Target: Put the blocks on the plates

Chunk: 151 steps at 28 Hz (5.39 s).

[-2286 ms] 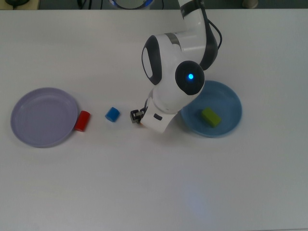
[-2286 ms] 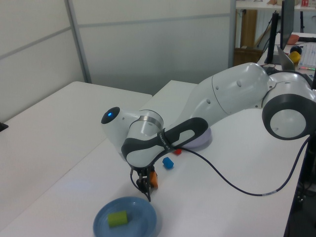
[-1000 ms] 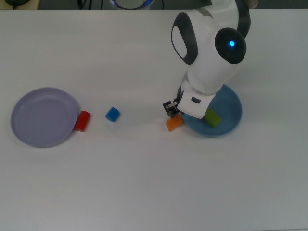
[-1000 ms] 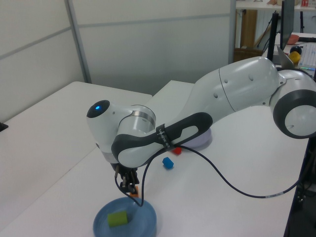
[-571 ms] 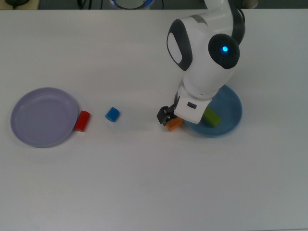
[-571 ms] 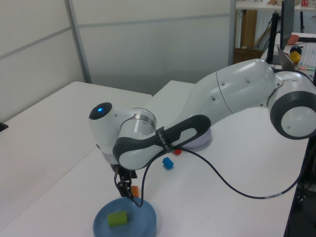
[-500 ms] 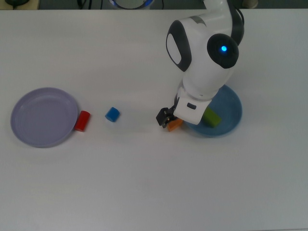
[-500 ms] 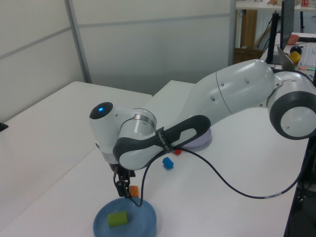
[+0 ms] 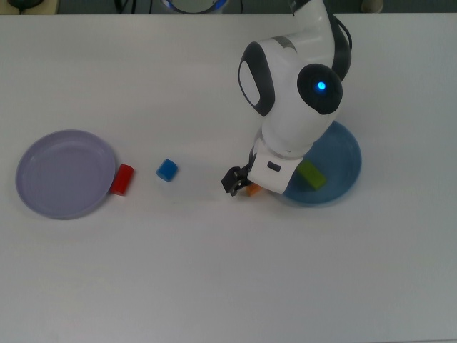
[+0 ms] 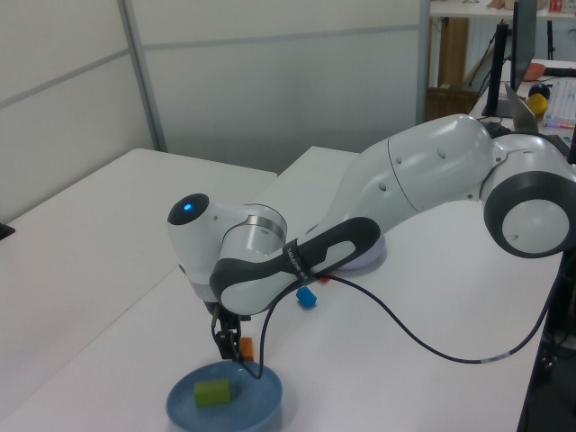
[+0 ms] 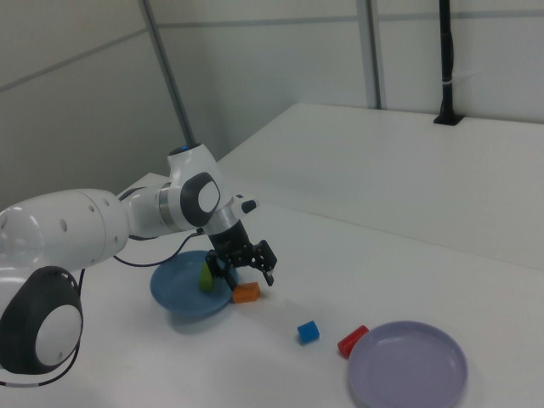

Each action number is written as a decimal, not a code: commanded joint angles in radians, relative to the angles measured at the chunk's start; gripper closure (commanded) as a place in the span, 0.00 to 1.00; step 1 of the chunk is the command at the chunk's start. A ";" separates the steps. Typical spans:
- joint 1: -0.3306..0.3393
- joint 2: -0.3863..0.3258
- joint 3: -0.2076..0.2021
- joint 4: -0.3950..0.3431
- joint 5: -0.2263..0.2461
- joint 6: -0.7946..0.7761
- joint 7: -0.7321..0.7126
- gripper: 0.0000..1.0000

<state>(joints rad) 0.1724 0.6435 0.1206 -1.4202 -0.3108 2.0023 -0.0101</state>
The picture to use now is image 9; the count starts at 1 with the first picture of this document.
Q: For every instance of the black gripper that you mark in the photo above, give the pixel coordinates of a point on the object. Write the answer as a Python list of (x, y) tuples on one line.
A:
[(252, 159)]

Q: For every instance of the orange rectangular block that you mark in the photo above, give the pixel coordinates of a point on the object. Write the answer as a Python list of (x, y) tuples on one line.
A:
[(253, 190)]

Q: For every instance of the blue small block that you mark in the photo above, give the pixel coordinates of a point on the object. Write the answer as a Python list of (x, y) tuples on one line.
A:
[(166, 169)]

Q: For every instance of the green rectangular block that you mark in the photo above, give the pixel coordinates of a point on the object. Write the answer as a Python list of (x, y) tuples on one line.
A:
[(312, 175)]

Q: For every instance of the red cylinder block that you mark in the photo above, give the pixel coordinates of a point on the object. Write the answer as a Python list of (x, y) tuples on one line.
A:
[(122, 180)]

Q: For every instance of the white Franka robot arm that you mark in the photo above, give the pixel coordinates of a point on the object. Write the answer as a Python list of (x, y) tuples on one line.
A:
[(289, 107)]

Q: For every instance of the blue round plate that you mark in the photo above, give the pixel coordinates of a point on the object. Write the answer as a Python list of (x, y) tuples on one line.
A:
[(339, 160)]

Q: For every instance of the purple round plate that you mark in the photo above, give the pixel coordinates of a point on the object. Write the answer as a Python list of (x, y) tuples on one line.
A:
[(66, 175)]

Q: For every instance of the beige round object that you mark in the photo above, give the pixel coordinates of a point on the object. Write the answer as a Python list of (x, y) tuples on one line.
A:
[(370, 4)]

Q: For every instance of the black dome-shaped object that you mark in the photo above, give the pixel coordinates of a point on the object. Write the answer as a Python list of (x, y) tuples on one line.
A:
[(25, 3)]

